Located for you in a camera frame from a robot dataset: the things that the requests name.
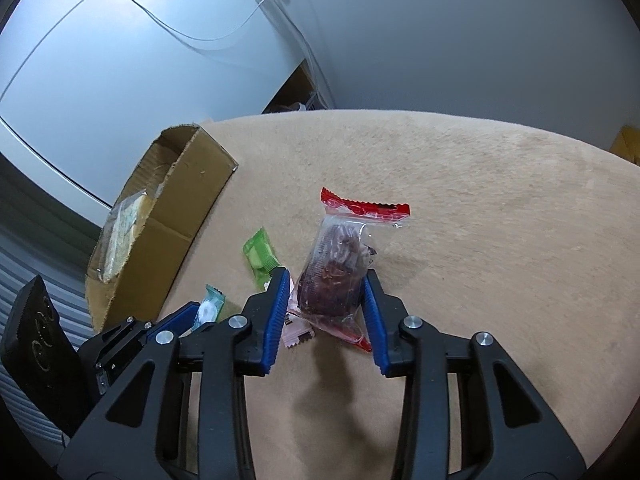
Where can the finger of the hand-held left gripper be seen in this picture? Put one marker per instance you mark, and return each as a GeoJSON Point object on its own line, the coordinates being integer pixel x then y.
{"type": "Point", "coordinates": [180, 315]}

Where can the teal packet with white candy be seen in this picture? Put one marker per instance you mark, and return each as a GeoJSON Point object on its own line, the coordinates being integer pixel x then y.
{"type": "Point", "coordinates": [207, 307]}

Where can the red-edged dried fruit packet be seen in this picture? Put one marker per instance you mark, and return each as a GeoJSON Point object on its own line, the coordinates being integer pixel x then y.
{"type": "Point", "coordinates": [335, 270]}

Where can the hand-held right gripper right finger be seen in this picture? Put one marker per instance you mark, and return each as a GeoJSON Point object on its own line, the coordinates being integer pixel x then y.
{"type": "Point", "coordinates": [374, 325]}

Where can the pink snack packet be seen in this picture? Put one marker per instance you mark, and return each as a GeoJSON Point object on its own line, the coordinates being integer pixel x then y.
{"type": "Point", "coordinates": [295, 332]}

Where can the green snack packet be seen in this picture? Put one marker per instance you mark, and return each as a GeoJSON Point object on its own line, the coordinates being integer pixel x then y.
{"type": "Point", "coordinates": [261, 257]}

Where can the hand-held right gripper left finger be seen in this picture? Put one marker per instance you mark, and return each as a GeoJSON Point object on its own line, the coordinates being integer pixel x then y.
{"type": "Point", "coordinates": [277, 320]}

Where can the yellow cracker packet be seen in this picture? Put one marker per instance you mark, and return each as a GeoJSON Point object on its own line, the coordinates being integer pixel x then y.
{"type": "Point", "coordinates": [122, 235]}

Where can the white wardrobe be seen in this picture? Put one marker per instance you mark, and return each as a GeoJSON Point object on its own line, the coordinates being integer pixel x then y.
{"type": "Point", "coordinates": [125, 85]}

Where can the yellow box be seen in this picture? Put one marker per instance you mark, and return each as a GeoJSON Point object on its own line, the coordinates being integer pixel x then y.
{"type": "Point", "coordinates": [627, 145]}

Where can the grey ribbed panel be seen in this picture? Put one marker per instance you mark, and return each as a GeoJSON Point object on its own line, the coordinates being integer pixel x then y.
{"type": "Point", "coordinates": [35, 240]}

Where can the cardboard box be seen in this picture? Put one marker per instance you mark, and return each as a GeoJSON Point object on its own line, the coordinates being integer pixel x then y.
{"type": "Point", "coordinates": [170, 230]}

